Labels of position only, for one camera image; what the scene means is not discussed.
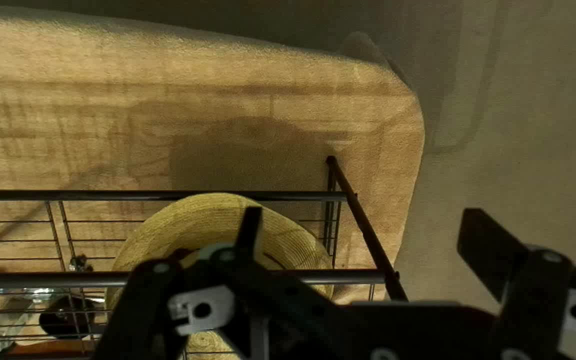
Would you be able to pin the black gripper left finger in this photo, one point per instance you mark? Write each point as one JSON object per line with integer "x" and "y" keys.
{"x": 140, "y": 301}

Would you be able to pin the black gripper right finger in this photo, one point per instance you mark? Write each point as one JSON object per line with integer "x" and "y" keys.
{"x": 534, "y": 292}

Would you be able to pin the black rounded object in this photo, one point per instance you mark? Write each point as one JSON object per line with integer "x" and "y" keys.
{"x": 68, "y": 320}

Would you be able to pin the woven straw hat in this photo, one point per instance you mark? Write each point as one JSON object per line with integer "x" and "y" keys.
{"x": 195, "y": 222}

